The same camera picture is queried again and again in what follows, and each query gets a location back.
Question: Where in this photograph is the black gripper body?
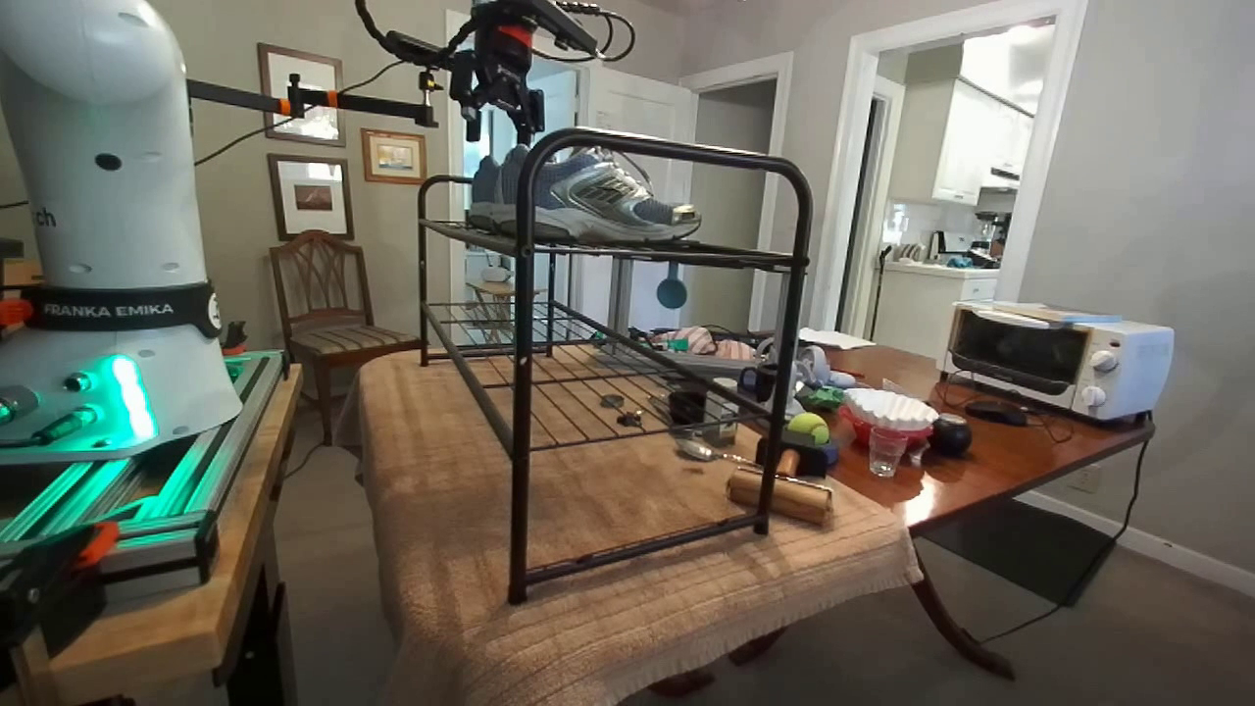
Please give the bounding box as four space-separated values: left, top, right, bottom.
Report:
447 37 545 110

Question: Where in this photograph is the small gold framed picture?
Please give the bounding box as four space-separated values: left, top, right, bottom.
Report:
362 127 430 188

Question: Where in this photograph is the dark framed picture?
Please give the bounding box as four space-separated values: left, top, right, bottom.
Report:
265 155 358 243

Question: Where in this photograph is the large framed picture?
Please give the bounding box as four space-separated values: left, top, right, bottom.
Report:
255 41 345 151

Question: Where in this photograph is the blue measuring spoon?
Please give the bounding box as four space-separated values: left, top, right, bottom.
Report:
652 259 689 315

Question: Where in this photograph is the brown wooden chair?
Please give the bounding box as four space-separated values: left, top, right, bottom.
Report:
265 232 425 447

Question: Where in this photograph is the black metal shoe rack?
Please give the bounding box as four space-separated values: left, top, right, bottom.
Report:
414 127 817 609

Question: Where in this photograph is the pink striped cloth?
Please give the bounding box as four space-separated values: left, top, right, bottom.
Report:
652 321 765 373

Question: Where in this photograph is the black measuring cup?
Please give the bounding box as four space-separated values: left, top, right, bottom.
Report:
665 382 711 428

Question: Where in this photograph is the white paper sheet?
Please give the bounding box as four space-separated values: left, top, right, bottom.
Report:
791 326 880 352

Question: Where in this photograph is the green toy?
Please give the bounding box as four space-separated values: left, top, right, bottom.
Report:
795 382 850 415

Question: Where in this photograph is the yellow green ball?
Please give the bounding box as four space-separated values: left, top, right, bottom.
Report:
785 409 835 451

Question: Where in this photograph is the beige woven tablecloth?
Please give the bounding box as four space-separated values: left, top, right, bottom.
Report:
342 351 924 706

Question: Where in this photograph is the white kitchen counter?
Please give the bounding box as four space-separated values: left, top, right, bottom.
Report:
869 251 1006 360

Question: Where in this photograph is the small black holder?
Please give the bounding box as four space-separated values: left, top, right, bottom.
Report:
785 441 846 481

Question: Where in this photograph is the wooden block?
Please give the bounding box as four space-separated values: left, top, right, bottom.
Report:
723 468 838 535

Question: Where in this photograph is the white red bowl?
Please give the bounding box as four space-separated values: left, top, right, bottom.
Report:
838 385 941 454

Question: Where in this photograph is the clear drinking glass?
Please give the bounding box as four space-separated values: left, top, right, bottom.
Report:
867 425 912 481

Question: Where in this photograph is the small black mug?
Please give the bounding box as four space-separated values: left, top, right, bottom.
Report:
924 413 975 462

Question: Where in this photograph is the black remote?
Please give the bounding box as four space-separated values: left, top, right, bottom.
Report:
962 396 1035 432

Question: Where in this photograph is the wooden workbench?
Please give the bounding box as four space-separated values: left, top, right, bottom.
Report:
9 365 307 706

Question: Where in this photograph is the brown wooden dining table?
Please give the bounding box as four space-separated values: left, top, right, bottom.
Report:
648 341 1162 700

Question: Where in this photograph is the black clamp orange tip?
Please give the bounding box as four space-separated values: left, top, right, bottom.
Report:
0 523 121 659

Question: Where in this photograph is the white toaster oven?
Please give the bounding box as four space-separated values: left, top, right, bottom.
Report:
936 302 1178 428

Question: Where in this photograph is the black bar camera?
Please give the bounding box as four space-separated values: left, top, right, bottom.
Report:
385 28 464 80

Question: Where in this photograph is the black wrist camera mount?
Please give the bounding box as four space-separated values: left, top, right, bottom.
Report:
521 0 605 56

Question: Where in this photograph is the white kitchen wall cabinet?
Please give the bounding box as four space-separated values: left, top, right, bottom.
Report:
928 32 1055 208

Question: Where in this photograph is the aluminium base frame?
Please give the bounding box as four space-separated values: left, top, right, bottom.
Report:
0 351 287 586

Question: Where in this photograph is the black toaster power cable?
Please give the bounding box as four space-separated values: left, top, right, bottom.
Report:
975 428 1154 647

